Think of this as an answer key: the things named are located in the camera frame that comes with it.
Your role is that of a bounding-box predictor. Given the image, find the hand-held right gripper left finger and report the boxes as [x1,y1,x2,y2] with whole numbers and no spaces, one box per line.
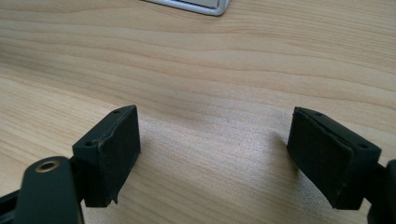
[72,105,142,209]

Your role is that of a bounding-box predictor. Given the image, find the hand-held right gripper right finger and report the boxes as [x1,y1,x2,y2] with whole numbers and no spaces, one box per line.
[286,105,383,211]

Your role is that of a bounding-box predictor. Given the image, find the white wire storage rack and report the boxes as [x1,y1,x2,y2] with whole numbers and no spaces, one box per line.
[140,0,232,17]

